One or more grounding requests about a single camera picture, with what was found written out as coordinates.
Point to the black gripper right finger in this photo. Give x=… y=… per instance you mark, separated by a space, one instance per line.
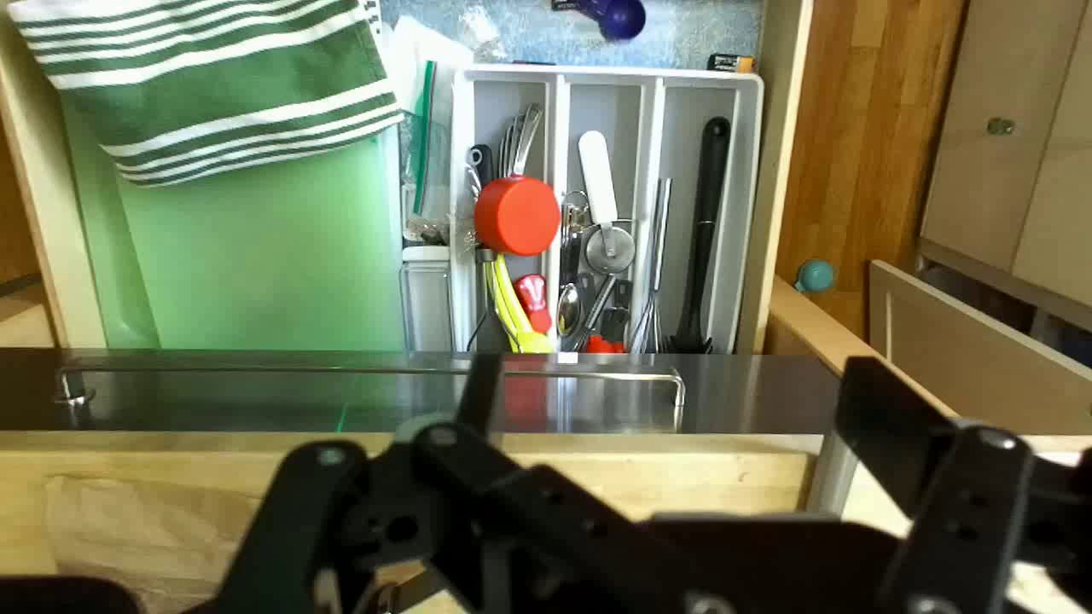
x=968 y=514

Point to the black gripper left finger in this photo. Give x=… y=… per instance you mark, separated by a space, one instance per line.
x=343 y=514

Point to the thin metal rod utensil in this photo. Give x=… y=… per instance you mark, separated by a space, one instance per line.
x=656 y=228

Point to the black spatula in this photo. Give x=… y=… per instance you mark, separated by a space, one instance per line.
x=711 y=183

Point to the teal ball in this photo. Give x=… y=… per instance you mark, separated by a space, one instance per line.
x=812 y=278

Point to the cream cabinet unit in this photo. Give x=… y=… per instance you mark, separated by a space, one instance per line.
x=1002 y=70

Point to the green stick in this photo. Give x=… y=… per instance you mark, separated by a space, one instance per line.
x=424 y=123

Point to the green cutting mat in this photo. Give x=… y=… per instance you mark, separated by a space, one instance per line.
x=260 y=261

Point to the purple measuring scoop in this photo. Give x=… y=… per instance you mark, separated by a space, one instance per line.
x=617 y=17

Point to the light wooden board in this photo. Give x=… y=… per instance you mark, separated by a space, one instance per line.
x=968 y=351

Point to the clear plastic container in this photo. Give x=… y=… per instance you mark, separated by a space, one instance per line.
x=426 y=301

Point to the green striped towel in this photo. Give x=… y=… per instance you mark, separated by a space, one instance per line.
x=205 y=102

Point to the small battery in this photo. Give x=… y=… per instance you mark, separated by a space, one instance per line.
x=731 y=64

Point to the steel can opener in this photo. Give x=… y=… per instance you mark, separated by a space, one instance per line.
x=610 y=243

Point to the steel front drawer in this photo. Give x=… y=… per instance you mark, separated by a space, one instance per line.
x=225 y=395

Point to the wooden drawer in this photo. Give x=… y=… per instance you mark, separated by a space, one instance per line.
x=780 y=173

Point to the wooden kitchen cabinet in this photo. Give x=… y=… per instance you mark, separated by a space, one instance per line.
x=172 y=479

